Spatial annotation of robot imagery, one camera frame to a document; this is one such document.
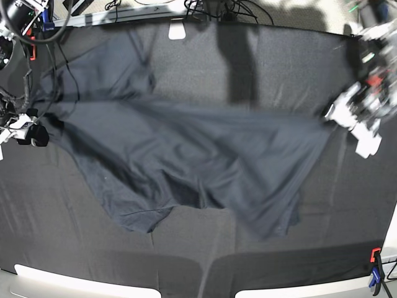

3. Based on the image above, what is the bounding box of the red clamp top left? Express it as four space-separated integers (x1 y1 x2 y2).
28 43 37 61

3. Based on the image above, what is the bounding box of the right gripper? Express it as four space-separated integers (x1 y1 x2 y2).
1 109 50 147

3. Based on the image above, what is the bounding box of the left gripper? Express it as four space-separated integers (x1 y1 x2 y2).
323 82 396 158

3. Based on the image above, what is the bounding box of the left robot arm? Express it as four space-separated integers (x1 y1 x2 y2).
323 1 396 158

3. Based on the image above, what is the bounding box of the black table cloth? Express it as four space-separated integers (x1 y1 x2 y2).
1 22 396 297

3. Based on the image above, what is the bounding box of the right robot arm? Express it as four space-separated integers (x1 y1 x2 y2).
1 1 51 147

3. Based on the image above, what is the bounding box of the blue orange clamp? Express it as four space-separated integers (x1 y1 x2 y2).
368 248 393 298

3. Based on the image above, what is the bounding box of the white tab on cloth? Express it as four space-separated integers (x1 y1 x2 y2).
168 19 186 40

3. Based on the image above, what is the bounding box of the dark blue t-shirt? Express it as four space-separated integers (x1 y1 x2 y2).
33 33 329 238

